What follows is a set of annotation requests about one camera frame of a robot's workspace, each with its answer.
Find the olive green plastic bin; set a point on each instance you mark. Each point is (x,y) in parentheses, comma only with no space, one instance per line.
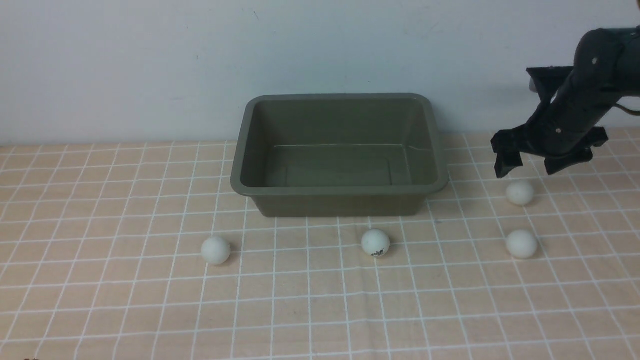
(339,155)

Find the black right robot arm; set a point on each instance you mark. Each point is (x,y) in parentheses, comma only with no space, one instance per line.
(608,58)

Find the white ping-pong ball with logo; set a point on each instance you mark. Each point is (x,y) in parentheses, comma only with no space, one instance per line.
(375,242)

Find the orange checkered tablecloth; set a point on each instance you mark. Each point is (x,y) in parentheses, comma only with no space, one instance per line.
(100,259)

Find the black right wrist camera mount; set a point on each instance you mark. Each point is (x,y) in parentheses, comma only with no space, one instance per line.
(545,81)

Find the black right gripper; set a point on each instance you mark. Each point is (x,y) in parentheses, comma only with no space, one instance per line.
(562,131)

